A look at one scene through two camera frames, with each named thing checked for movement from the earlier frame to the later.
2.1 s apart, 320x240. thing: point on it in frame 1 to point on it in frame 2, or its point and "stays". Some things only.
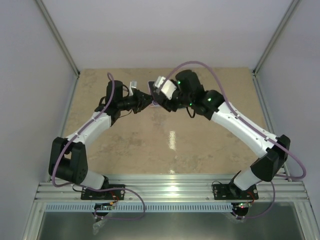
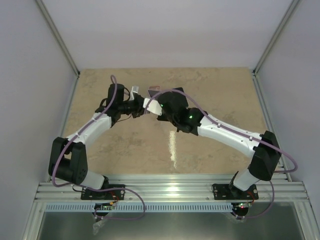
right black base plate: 231,192 stays
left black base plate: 87,194 stays
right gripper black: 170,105 to 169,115
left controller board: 103,206 stays
